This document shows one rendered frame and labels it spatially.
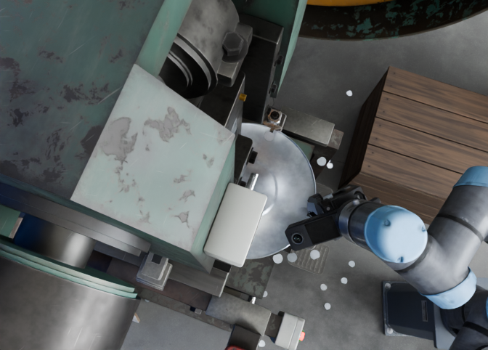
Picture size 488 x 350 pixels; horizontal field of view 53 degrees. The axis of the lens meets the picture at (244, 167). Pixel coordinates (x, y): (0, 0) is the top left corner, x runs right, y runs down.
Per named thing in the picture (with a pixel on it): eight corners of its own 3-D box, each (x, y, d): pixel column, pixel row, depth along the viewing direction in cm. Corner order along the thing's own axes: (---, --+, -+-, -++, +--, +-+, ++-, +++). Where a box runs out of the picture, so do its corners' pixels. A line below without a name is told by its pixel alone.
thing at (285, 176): (333, 154, 105) (335, 153, 104) (286, 281, 98) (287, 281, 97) (210, 104, 106) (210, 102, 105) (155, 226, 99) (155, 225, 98)
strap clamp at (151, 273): (192, 218, 108) (188, 210, 98) (163, 290, 104) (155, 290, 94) (167, 208, 109) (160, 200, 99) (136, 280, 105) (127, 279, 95)
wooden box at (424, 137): (459, 136, 190) (508, 102, 157) (438, 228, 181) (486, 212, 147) (361, 105, 193) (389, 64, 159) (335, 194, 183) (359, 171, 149)
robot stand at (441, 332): (432, 282, 176) (499, 278, 132) (436, 336, 171) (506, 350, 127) (381, 281, 175) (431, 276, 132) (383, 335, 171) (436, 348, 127)
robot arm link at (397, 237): (411, 280, 66) (366, 242, 65) (375, 262, 77) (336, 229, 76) (445, 234, 67) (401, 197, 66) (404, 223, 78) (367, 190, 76)
